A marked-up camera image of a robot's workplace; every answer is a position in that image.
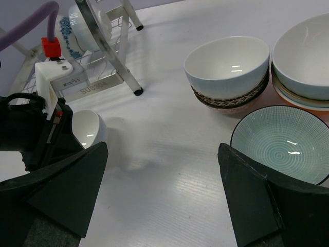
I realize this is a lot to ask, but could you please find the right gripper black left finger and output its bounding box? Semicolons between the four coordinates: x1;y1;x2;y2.
1;142;108;246

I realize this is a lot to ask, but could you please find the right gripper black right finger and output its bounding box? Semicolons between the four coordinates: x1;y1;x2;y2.
217;143;328;246

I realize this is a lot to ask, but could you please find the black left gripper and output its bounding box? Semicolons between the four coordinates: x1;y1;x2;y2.
1;93;84;171

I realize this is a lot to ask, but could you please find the white bowl front stack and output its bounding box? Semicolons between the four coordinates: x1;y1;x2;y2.
72;110;108;149

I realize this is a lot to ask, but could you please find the white bowl dark band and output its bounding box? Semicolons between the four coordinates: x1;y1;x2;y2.
69;5;112;52

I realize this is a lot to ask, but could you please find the blue floral bowl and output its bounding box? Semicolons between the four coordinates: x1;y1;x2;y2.
55;15;85;60

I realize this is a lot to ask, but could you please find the stainless steel dish rack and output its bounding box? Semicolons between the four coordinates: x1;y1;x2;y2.
1;1;143;102

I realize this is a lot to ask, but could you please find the pale green bowl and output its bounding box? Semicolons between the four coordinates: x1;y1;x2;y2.
230;105;328;185

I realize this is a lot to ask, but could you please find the white bowl brown pattern stack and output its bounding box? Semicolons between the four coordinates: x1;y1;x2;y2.
184;36;270;114

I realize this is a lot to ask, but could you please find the white bowl orange stack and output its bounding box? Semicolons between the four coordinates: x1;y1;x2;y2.
271;14;328;112

